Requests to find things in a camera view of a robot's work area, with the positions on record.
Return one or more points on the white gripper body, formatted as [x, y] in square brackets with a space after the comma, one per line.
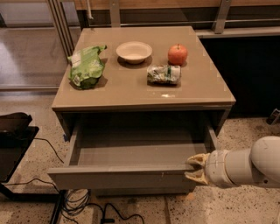
[217, 168]

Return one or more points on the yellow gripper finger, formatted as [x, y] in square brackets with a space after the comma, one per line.
[197, 176]
[198, 160]

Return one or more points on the grey top drawer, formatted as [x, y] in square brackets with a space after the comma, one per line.
[132, 157]

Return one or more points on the grey drawer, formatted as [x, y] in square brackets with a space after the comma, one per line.
[142, 191]
[132, 157]

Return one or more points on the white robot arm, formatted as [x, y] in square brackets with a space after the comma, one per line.
[256, 166]

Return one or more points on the grey drawer cabinet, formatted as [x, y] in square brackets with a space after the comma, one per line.
[124, 98]

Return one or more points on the grey bottom drawer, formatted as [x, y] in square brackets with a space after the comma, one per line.
[142, 191]

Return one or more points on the small dark floor object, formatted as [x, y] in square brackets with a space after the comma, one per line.
[274, 117]

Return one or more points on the crumpled green white snack bag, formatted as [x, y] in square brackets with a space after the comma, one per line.
[166, 74]

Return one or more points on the red apple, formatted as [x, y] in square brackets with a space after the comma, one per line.
[177, 55]

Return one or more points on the white paper bowl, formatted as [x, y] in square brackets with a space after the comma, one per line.
[134, 52]

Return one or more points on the metal railing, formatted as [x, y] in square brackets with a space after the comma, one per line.
[210, 18]

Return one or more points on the green chip bag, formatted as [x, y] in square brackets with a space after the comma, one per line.
[86, 67]

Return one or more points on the black stand base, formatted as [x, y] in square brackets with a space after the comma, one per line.
[16, 136]

